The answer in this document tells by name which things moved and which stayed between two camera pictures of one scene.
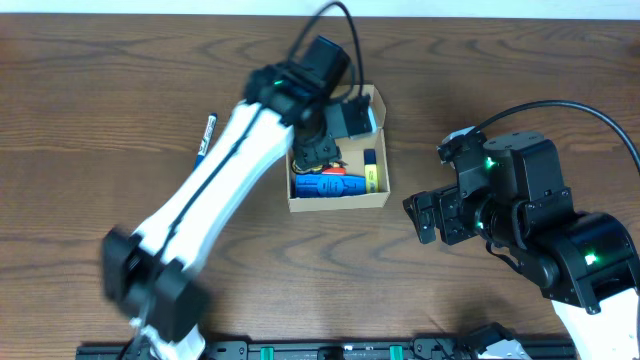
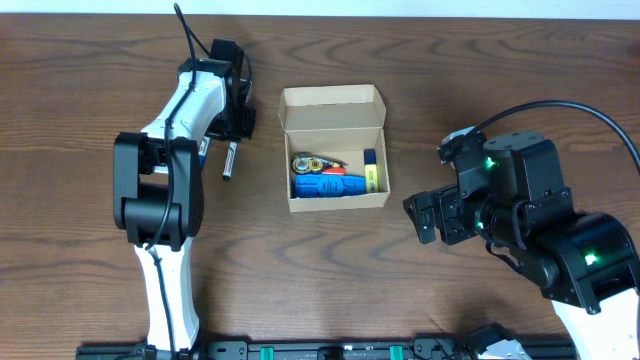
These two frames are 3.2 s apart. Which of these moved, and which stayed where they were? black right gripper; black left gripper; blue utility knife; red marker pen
Moved: black left gripper
Stayed: black right gripper; blue utility knife; red marker pen
